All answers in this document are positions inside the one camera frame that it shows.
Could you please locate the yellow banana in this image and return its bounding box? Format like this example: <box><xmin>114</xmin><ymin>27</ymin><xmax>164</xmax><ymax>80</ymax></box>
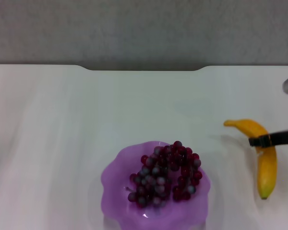
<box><xmin>223</xmin><ymin>118</ymin><xmax>278</xmax><ymax>200</ymax></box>

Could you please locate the dark red grape bunch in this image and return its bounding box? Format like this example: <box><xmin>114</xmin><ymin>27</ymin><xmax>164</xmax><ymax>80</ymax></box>
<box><xmin>126</xmin><ymin>140</ymin><xmax>204</xmax><ymax>209</ymax></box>

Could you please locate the purple scalloped plastic plate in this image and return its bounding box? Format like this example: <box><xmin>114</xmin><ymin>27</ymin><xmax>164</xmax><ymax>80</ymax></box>
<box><xmin>100</xmin><ymin>140</ymin><xmax>211</xmax><ymax>230</ymax></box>

